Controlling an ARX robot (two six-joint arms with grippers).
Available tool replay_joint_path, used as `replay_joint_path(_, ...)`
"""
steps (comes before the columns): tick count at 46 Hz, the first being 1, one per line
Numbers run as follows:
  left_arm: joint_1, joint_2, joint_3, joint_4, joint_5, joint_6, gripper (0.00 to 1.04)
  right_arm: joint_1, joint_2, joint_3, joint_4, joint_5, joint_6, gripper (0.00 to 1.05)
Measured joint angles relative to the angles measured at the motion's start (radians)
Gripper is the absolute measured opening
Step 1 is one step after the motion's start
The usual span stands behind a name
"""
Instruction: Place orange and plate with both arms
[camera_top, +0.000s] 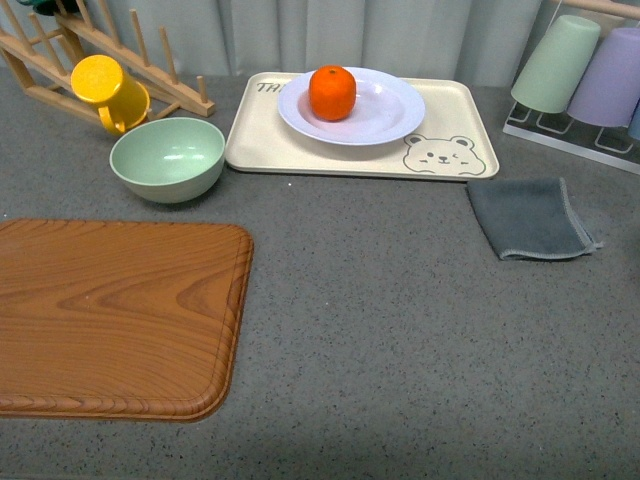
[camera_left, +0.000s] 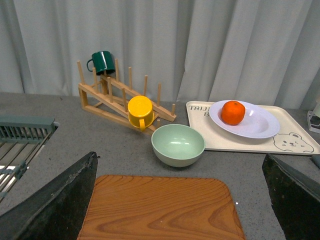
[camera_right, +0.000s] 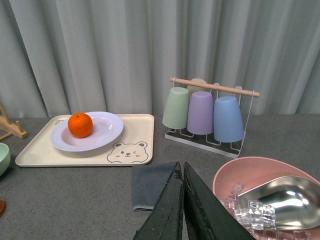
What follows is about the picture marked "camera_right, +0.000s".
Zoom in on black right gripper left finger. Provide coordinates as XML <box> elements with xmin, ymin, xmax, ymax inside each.
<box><xmin>133</xmin><ymin>162</ymin><xmax>184</xmax><ymax>240</ymax></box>

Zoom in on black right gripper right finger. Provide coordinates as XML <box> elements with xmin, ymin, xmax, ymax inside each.
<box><xmin>183</xmin><ymin>162</ymin><xmax>254</xmax><ymax>240</ymax></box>

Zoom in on white ridged deep plate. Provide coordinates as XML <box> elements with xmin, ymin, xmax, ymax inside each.
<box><xmin>50</xmin><ymin>111</ymin><xmax>124</xmax><ymax>152</ymax></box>

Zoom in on orange mandarin fruit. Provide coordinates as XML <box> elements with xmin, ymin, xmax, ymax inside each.
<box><xmin>67</xmin><ymin>112</ymin><xmax>94</xmax><ymax>138</ymax></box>

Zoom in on grey folded cloth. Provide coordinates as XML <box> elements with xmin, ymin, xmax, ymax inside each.
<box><xmin>131</xmin><ymin>162</ymin><xmax>176</xmax><ymax>211</ymax></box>

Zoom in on clear ice cubes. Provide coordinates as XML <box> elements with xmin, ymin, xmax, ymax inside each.
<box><xmin>219</xmin><ymin>183</ymin><xmax>312</xmax><ymax>240</ymax></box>

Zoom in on pink bowl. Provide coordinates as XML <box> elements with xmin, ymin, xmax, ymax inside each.
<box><xmin>212</xmin><ymin>156</ymin><xmax>320</xmax><ymax>240</ymax></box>

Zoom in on beige bear tray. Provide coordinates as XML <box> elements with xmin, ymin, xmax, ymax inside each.
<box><xmin>15</xmin><ymin>114</ymin><xmax>155</xmax><ymax>168</ymax></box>

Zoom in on metal ice scoop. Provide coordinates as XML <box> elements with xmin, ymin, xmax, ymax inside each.
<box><xmin>235</xmin><ymin>176</ymin><xmax>320</xmax><ymax>230</ymax></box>

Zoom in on blue plastic cup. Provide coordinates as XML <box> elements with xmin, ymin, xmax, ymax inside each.
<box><xmin>213</xmin><ymin>96</ymin><xmax>245</xmax><ymax>143</ymax></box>

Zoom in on purple plastic cup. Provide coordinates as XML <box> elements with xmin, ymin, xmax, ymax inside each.
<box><xmin>187</xmin><ymin>91</ymin><xmax>214</xmax><ymax>135</ymax></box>

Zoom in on green plastic cup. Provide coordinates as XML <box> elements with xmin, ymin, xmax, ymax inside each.
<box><xmin>162</xmin><ymin>87</ymin><xmax>190</xmax><ymax>130</ymax></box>

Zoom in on beige plastic cup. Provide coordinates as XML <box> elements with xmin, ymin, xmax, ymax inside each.
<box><xmin>186</xmin><ymin>78</ymin><xmax>208</xmax><ymax>98</ymax></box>

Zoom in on wooden cutting board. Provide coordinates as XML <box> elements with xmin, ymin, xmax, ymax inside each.
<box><xmin>0</xmin><ymin>199</ymin><xmax>7</xmax><ymax>217</ymax></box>

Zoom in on green bowl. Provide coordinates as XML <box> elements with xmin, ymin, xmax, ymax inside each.
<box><xmin>0</xmin><ymin>143</ymin><xmax>11</xmax><ymax>175</ymax></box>

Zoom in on wooden dish rack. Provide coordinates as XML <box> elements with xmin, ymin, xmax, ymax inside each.
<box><xmin>0</xmin><ymin>102</ymin><xmax>28</xmax><ymax>141</ymax></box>

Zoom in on grey curtain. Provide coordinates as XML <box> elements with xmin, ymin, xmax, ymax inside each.
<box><xmin>0</xmin><ymin>0</ymin><xmax>320</xmax><ymax>118</ymax></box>

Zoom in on white wire cup rack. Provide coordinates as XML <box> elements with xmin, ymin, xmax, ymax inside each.
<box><xmin>165</xmin><ymin>77</ymin><xmax>260</xmax><ymax>159</ymax></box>

